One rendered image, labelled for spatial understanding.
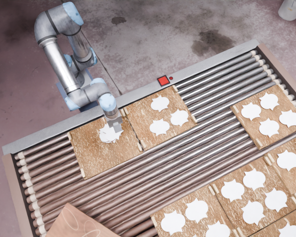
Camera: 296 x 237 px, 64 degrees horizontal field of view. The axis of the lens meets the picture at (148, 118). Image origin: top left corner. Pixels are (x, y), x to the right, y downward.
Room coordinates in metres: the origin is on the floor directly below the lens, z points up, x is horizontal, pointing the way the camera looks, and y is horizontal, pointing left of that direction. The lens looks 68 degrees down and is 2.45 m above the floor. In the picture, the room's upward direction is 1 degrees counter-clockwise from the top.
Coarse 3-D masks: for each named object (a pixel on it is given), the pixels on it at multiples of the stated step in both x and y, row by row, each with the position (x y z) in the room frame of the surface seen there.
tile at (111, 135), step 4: (120, 124) 0.55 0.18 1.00; (108, 128) 0.52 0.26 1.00; (112, 128) 0.52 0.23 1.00; (104, 132) 0.50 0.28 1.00; (108, 132) 0.50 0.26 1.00; (112, 132) 0.50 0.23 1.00; (120, 132) 0.50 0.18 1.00; (108, 136) 0.47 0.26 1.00; (112, 136) 0.47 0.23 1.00; (116, 136) 0.47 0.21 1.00; (108, 140) 0.44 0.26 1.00; (112, 140) 0.44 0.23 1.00
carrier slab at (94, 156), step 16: (80, 128) 0.55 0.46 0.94; (96, 128) 0.55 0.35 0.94; (128, 128) 0.55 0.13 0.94; (80, 144) 0.44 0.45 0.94; (96, 144) 0.43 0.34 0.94; (112, 144) 0.43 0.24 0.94; (128, 144) 0.43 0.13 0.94; (80, 160) 0.33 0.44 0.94; (96, 160) 0.33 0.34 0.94; (112, 160) 0.33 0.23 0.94
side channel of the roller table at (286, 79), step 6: (258, 48) 1.20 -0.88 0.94; (264, 48) 1.19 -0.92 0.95; (258, 54) 1.18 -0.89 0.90; (264, 54) 1.14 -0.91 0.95; (270, 54) 1.14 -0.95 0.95; (270, 60) 1.08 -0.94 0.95; (276, 60) 1.08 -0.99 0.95; (270, 66) 1.05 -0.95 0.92; (276, 66) 1.03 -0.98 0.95; (282, 66) 1.03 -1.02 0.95; (276, 72) 0.99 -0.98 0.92; (282, 72) 0.97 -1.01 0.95; (282, 78) 0.93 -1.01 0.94; (288, 78) 0.92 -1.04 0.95; (288, 84) 0.88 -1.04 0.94; (294, 84) 0.87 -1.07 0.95; (294, 90) 0.82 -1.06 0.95
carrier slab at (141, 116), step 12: (156, 96) 0.79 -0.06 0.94; (168, 96) 0.79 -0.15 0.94; (132, 108) 0.70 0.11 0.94; (144, 108) 0.70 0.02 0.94; (168, 108) 0.69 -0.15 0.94; (180, 108) 0.69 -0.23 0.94; (132, 120) 0.60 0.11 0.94; (144, 120) 0.60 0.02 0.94; (156, 120) 0.60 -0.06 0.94; (168, 120) 0.60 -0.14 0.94; (192, 120) 0.60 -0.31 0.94; (144, 132) 0.52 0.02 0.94; (168, 132) 0.52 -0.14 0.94; (180, 132) 0.52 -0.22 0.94; (156, 144) 0.43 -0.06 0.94
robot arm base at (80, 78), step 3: (78, 72) 0.92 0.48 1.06; (78, 75) 0.90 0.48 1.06; (81, 75) 0.92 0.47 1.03; (78, 78) 0.88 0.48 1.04; (81, 78) 0.89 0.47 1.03; (84, 78) 0.91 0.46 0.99; (78, 81) 0.86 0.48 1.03; (81, 81) 0.88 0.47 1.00; (84, 81) 0.89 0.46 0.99; (78, 84) 0.85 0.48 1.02; (81, 84) 0.86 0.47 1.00
